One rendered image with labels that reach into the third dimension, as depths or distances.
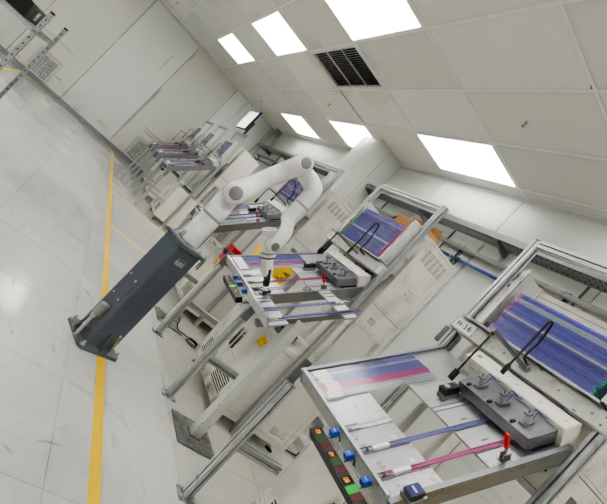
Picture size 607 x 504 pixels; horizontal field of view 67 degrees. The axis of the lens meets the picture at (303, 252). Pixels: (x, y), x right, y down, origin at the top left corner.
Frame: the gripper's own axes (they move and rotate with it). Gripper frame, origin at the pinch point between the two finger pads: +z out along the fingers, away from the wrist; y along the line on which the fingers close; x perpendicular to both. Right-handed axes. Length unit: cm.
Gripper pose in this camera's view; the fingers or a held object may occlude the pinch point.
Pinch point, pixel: (266, 282)
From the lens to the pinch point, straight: 255.4
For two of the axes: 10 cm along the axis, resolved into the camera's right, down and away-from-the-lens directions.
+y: 3.6, 3.2, -8.8
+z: -0.9, 9.5, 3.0
